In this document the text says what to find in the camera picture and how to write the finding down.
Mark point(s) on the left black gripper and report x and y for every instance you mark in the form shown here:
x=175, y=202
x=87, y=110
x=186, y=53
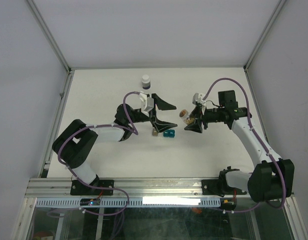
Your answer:
x=159, y=125

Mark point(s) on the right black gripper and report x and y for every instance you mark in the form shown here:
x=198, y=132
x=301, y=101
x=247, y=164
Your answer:
x=197, y=112

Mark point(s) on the amber pill bottle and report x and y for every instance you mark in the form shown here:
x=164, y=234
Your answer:
x=186, y=117

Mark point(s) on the tan pill box compartment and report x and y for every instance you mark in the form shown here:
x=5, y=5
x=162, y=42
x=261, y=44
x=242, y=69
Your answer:
x=154, y=132

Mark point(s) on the teal pill box compartments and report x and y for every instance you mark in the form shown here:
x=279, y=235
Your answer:
x=170, y=133

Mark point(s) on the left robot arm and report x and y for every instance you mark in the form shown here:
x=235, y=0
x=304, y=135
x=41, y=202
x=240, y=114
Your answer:
x=75, y=143

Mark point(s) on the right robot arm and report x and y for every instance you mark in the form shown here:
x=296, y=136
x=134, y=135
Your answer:
x=272, y=177

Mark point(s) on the white cap dark bottle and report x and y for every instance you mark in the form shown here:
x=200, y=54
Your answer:
x=146, y=84

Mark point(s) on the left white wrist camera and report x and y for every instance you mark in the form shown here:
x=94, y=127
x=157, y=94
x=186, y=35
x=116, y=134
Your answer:
x=147, y=103

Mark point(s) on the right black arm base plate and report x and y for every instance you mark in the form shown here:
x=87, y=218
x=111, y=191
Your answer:
x=216, y=187

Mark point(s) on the aluminium front rail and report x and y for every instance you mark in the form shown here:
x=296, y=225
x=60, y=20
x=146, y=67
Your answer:
x=135, y=187

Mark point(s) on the grey slotted cable duct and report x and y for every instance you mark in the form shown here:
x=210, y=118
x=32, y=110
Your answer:
x=110, y=202

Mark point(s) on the right aluminium frame post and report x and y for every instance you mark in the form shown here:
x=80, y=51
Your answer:
x=265, y=32

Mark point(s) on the aluminium frame post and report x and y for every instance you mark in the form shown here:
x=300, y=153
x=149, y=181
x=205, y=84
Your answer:
x=48, y=34
x=265, y=32

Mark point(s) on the left aluminium frame post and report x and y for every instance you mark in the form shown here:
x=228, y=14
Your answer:
x=48, y=34

